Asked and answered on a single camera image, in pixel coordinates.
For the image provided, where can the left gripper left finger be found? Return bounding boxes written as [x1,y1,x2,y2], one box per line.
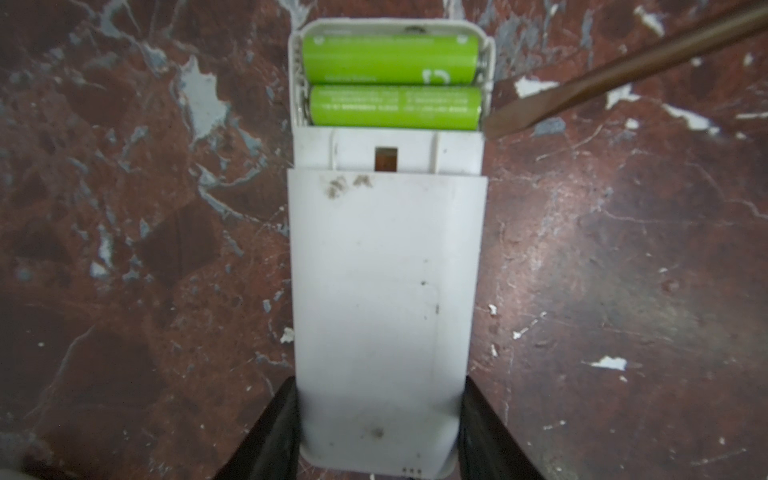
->
[214,376,300,480]

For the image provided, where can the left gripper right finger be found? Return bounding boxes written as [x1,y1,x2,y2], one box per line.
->
[458,376,545,480]

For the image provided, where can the white remote green buttons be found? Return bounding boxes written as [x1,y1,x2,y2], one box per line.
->
[287,18,495,479]

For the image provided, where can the black yellow screwdriver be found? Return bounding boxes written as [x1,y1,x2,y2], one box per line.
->
[483,1,767,139]

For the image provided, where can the green battery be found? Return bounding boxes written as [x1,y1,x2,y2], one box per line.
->
[302,35,480,85]
[309,85,483,131]

